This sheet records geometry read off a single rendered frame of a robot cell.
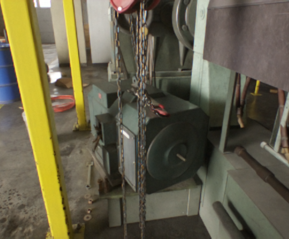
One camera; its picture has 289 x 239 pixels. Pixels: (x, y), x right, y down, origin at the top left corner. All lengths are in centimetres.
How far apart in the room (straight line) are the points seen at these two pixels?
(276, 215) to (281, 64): 54
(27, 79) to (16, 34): 18
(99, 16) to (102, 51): 92
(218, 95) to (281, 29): 70
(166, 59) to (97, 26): 508
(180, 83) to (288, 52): 125
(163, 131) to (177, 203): 69
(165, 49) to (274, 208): 139
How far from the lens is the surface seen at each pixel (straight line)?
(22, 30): 106
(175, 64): 202
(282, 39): 93
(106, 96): 132
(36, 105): 112
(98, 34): 694
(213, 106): 153
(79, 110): 292
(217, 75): 154
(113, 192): 148
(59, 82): 510
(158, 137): 110
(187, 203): 169
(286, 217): 104
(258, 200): 107
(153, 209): 165
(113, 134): 125
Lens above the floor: 125
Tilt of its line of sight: 23 degrees down
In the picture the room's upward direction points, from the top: straight up
